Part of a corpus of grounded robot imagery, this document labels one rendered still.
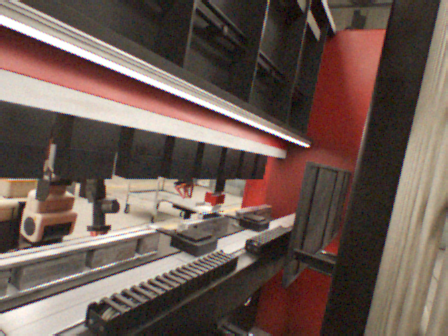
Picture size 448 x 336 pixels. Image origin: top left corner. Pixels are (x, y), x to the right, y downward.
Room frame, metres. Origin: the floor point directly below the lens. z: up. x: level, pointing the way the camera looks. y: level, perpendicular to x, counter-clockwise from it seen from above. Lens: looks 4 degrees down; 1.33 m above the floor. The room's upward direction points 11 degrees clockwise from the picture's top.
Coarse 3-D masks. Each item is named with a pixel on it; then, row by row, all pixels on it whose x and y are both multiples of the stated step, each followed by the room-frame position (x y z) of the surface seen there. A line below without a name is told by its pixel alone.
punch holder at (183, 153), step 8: (168, 136) 1.10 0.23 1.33; (176, 136) 1.09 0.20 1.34; (168, 144) 1.10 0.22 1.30; (176, 144) 1.10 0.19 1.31; (184, 144) 1.14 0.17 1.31; (192, 144) 1.18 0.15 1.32; (168, 152) 1.10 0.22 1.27; (176, 152) 1.10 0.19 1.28; (184, 152) 1.14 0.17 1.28; (192, 152) 1.19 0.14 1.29; (168, 160) 1.10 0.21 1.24; (176, 160) 1.11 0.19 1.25; (184, 160) 1.15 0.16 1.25; (192, 160) 1.20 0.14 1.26; (160, 168) 1.11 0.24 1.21; (168, 168) 1.09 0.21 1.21; (176, 168) 1.12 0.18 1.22; (184, 168) 1.16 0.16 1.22; (192, 168) 1.21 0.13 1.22; (160, 176) 1.11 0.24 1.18; (168, 176) 1.09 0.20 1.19; (176, 176) 1.12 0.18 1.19; (184, 176) 1.17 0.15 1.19
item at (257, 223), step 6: (228, 216) 1.42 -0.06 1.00; (234, 216) 1.43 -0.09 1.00; (246, 216) 1.35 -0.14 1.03; (252, 216) 1.37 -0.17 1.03; (258, 216) 1.40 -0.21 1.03; (240, 222) 1.34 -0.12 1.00; (246, 222) 1.33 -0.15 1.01; (252, 222) 1.31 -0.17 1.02; (258, 222) 1.32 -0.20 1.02; (264, 222) 1.35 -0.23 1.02; (252, 228) 1.31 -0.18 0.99; (258, 228) 1.29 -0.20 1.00; (264, 228) 1.34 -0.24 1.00
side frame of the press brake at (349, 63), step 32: (352, 32) 2.07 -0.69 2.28; (384, 32) 1.97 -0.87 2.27; (352, 64) 2.05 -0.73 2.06; (320, 96) 2.13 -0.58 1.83; (352, 96) 2.03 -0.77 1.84; (320, 128) 2.11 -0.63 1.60; (352, 128) 2.01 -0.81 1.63; (288, 160) 2.20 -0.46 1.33; (320, 160) 2.09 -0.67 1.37; (352, 160) 1.99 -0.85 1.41; (256, 192) 2.31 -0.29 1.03; (288, 192) 2.18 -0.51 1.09; (288, 288) 2.11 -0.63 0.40; (320, 288) 2.00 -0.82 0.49; (256, 320) 2.20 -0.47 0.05; (288, 320) 2.08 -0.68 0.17; (320, 320) 1.98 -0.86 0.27
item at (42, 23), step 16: (0, 0) 0.41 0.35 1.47; (16, 16) 0.43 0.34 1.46; (32, 16) 0.45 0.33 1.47; (48, 16) 0.47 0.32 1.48; (48, 32) 0.47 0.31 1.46; (64, 32) 0.49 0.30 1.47; (80, 32) 0.51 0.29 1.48; (80, 48) 0.52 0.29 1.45; (96, 48) 0.55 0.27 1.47; (112, 48) 0.57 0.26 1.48; (128, 64) 0.61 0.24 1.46; (144, 64) 0.65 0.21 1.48; (160, 80) 0.69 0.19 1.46; (176, 80) 0.75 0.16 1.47; (192, 96) 0.81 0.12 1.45; (208, 96) 0.88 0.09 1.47; (240, 112) 1.06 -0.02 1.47; (272, 128) 1.35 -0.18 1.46
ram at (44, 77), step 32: (0, 32) 0.58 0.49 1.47; (0, 64) 0.59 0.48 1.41; (32, 64) 0.64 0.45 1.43; (64, 64) 0.70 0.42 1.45; (0, 96) 0.60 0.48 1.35; (32, 96) 0.65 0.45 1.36; (64, 96) 0.71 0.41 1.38; (96, 96) 0.78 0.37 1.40; (128, 96) 0.87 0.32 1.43; (160, 96) 0.99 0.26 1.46; (160, 128) 1.01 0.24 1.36; (192, 128) 1.17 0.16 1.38; (224, 128) 1.38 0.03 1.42; (256, 128) 1.68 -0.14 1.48
